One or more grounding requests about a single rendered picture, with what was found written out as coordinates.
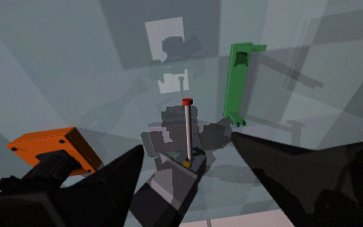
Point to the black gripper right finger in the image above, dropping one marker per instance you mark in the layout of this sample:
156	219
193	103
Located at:
304	183

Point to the grey pin with red cap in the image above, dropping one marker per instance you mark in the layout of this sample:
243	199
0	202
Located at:
187	103

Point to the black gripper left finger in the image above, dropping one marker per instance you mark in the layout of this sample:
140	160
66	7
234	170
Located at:
101	199

